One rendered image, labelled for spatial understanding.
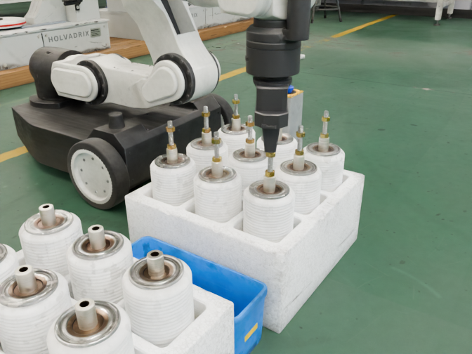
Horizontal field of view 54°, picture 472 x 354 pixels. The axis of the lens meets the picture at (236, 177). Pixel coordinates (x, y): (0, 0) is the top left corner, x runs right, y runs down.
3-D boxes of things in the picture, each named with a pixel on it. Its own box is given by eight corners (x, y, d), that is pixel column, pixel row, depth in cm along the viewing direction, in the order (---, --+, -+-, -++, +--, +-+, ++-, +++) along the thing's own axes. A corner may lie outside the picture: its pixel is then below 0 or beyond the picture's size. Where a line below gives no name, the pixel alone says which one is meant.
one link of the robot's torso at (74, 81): (53, 98, 154) (46, 58, 148) (99, 85, 169) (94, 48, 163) (95, 108, 144) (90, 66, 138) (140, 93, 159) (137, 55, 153)
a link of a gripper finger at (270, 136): (260, 150, 82) (261, 116, 79) (279, 151, 81) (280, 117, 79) (260, 154, 80) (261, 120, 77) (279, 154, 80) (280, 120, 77)
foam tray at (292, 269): (132, 264, 107) (123, 195, 99) (230, 197, 135) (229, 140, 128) (279, 335, 87) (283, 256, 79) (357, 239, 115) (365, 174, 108)
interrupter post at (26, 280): (15, 291, 60) (9, 270, 59) (31, 281, 62) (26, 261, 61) (25, 298, 59) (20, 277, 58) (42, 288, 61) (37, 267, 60)
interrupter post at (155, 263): (144, 275, 63) (142, 255, 62) (156, 266, 65) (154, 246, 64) (156, 281, 62) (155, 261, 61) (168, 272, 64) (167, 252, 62)
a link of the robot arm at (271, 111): (246, 105, 85) (246, 38, 80) (298, 106, 84) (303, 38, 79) (242, 128, 74) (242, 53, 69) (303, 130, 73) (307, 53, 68)
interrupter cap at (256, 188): (259, 204, 81) (259, 201, 81) (242, 186, 87) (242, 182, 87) (297, 196, 84) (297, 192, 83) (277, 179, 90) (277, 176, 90)
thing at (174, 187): (177, 218, 111) (172, 149, 104) (207, 232, 106) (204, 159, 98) (147, 236, 105) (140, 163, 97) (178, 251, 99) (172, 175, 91)
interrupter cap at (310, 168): (322, 166, 96) (322, 162, 95) (310, 180, 90) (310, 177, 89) (287, 159, 99) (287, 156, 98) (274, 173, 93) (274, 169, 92)
